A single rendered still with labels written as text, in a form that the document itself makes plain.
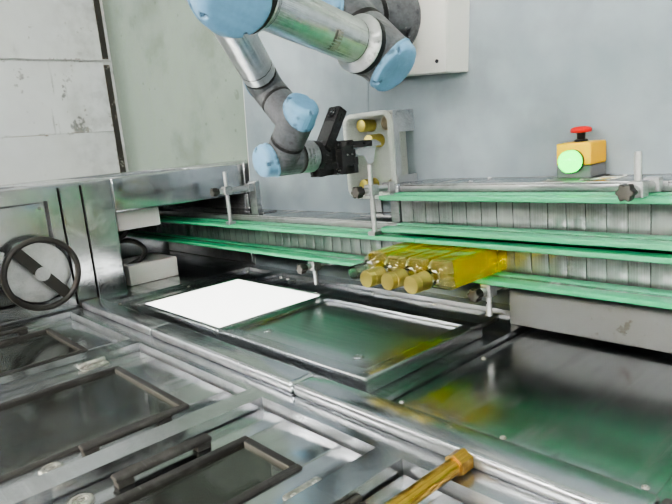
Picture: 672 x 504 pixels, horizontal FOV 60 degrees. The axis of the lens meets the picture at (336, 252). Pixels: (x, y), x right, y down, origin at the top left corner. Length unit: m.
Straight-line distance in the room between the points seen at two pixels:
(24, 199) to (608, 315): 1.52
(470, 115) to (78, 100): 3.79
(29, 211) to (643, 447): 1.61
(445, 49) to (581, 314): 0.64
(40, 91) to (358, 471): 4.27
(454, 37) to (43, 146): 3.75
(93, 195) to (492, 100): 1.19
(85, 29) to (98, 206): 3.17
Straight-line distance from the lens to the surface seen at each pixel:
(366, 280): 1.16
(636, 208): 1.16
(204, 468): 0.91
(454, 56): 1.42
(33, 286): 1.89
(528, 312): 1.30
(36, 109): 4.78
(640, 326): 1.20
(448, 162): 1.50
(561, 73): 1.35
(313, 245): 1.71
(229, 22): 0.97
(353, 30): 1.17
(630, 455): 0.88
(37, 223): 1.90
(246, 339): 1.26
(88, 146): 4.86
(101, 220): 1.94
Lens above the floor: 1.95
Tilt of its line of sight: 41 degrees down
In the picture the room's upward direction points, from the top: 105 degrees counter-clockwise
